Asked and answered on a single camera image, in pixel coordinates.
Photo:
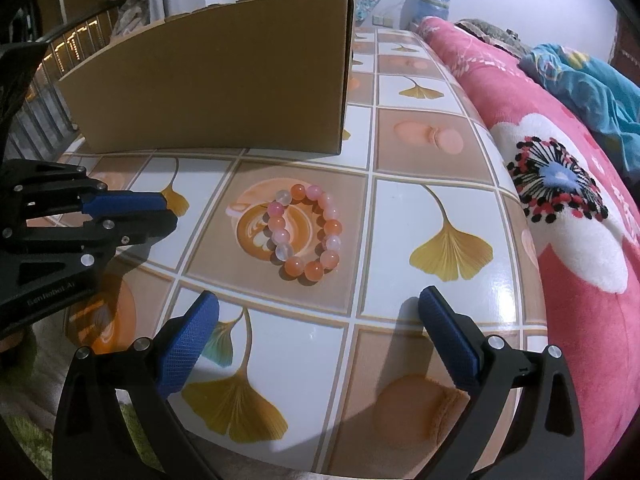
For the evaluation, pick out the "blue patterned blanket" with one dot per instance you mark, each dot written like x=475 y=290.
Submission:
x=590 y=90

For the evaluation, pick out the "pink floral blanket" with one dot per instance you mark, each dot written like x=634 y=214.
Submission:
x=500 y=90

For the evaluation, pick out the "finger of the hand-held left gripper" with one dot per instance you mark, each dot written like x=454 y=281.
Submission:
x=125 y=202
x=135 y=230

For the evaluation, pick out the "brown door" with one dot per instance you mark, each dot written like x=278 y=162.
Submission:
x=627 y=45

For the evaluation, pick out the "water dispenser with blue bottle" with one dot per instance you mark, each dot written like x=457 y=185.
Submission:
x=432 y=2

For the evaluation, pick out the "metal railing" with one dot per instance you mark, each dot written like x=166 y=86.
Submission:
x=45 y=105

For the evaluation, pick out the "white wall socket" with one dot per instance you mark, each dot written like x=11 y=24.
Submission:
x=383 y=20

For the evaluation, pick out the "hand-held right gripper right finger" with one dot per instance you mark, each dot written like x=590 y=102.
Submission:
x=450 y=340

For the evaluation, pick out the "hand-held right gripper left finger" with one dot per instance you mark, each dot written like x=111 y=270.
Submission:
x=192 y=345

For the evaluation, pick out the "brown cardboard box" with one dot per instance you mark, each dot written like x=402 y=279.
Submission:
x=210 y=85

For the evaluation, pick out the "grey patterned cloth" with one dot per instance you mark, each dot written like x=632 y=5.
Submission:
x=490 y=35

